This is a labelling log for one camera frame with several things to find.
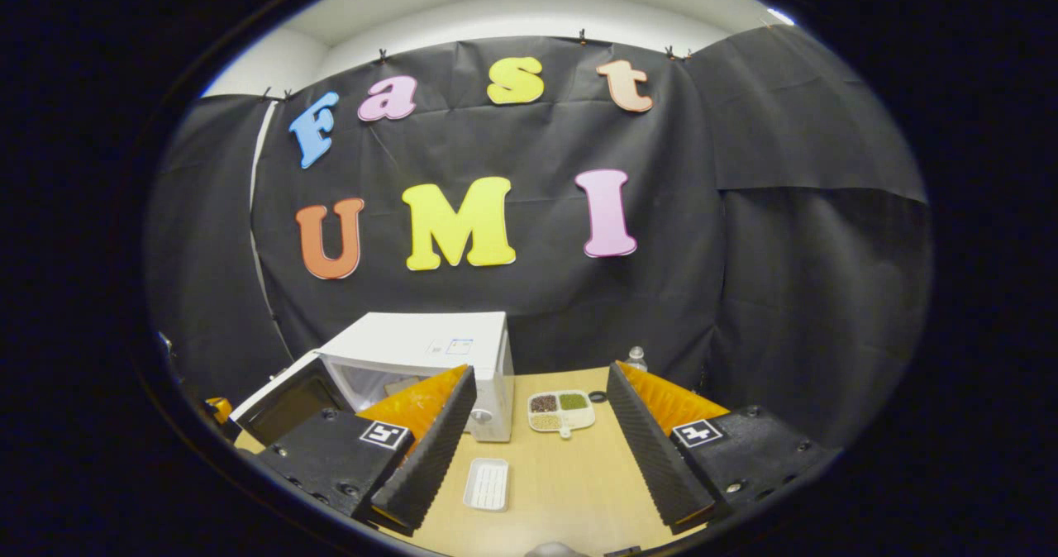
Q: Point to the black backdrop cloth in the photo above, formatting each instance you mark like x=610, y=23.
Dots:
x=537, y=292

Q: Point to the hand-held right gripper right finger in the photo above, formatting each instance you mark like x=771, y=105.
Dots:
x=653, y=458

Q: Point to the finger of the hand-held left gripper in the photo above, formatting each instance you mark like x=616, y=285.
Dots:
x=220, y=412

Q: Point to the small white plastic tray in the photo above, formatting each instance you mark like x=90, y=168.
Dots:
x=486, y=484

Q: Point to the white microwave oven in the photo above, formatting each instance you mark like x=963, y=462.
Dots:
x=413, y=334

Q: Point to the ceiling light panel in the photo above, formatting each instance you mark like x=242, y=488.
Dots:
x=781, y=16

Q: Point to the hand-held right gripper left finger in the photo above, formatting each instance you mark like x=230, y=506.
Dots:
x=434, y=449

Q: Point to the green label drink bottle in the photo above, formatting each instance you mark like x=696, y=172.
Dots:
x=636, y=359

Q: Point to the divided dish of beans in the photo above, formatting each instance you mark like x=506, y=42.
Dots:
x=545, y=404

